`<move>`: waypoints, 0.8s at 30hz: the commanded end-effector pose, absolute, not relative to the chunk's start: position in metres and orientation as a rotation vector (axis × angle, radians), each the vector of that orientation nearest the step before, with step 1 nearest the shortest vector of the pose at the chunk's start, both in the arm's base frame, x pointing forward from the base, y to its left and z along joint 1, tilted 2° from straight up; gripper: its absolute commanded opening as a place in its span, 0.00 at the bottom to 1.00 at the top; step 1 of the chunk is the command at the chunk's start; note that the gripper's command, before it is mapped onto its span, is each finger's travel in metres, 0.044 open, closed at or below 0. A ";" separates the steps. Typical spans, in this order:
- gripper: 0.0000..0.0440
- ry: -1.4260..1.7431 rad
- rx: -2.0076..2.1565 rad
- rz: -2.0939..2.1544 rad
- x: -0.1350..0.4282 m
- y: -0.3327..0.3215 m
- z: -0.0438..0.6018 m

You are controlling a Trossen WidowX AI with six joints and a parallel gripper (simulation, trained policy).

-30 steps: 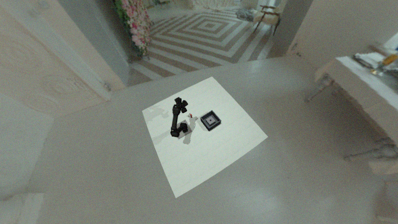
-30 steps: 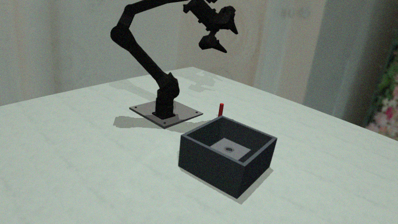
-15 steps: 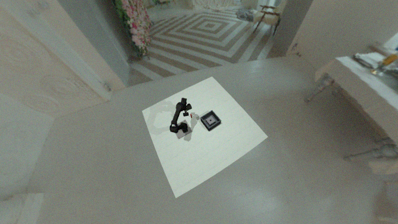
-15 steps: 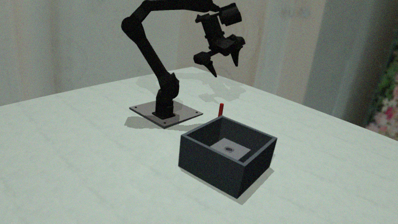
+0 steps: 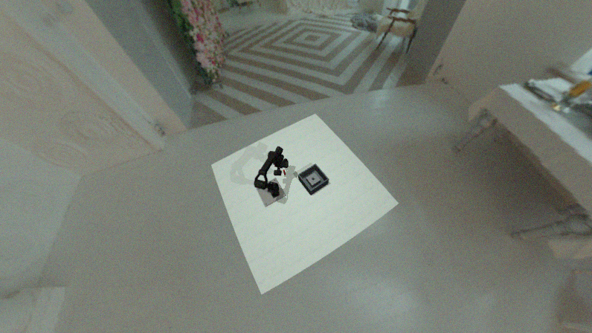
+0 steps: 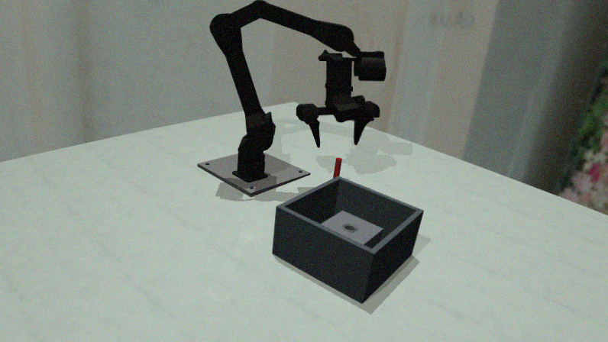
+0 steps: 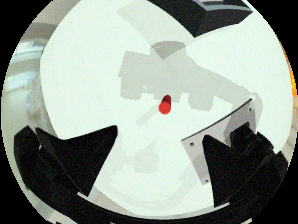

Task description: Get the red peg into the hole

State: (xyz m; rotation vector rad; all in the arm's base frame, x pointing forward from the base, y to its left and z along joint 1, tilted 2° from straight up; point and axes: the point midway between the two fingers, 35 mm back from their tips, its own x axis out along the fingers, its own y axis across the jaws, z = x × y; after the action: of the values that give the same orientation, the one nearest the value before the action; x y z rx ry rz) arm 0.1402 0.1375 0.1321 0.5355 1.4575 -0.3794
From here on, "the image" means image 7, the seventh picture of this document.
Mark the red peg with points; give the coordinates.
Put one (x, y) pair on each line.
(165, 105)

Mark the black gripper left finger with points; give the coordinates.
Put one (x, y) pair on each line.
(81, 157)

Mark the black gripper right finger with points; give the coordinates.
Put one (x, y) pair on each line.
(229, 170)

